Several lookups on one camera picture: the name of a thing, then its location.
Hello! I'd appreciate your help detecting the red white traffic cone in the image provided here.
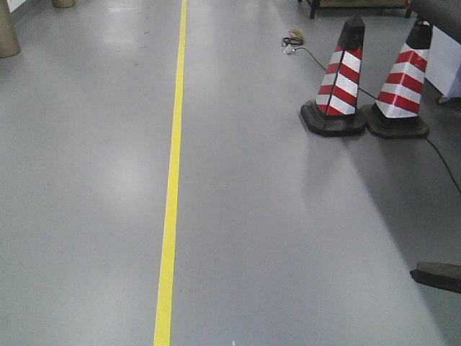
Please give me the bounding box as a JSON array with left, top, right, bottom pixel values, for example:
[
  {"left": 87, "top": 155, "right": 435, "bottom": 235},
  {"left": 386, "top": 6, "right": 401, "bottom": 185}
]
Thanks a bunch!
[
  {"left": 300, "top": 14, "right": 366, "bottom": 137},
  {"left": 359, "top": 19, "right": 433, "bottom": 139}
]

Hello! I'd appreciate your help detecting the dark wooden bench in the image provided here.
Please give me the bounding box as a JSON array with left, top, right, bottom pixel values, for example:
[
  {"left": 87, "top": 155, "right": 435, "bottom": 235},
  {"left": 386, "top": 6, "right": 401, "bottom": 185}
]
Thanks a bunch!
[{"left": 305, "top": 0, "right": 412, "bottom": 19}]

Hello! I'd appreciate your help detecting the brown planter pot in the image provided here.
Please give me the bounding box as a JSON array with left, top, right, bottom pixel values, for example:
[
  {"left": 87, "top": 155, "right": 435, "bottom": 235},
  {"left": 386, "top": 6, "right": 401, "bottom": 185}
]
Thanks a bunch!
[{"left": 52, "top": 0, "right": 76, "bottom": 9}]

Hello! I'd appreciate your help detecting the black floor cable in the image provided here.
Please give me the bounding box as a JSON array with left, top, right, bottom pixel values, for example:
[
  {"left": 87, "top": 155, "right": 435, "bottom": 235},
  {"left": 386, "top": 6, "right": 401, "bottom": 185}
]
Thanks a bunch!
[{"left": 282, "top": 35, "right": 461, "bottom": 198}]

